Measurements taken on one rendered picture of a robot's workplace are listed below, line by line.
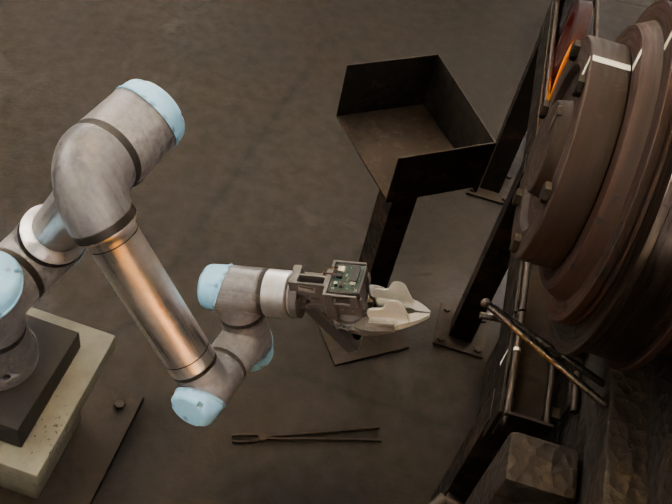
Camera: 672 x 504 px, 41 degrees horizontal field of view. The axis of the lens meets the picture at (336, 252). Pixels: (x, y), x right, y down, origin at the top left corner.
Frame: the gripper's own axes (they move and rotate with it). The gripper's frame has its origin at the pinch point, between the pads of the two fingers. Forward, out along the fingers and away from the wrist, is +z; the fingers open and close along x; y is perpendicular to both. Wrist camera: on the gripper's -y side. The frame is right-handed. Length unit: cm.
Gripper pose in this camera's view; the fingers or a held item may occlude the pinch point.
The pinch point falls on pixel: (422, 316)
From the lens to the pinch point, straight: 137.8
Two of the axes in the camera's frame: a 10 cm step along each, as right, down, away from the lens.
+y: -1.4, -6.8, -7.2
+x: 2.5, -7.2, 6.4
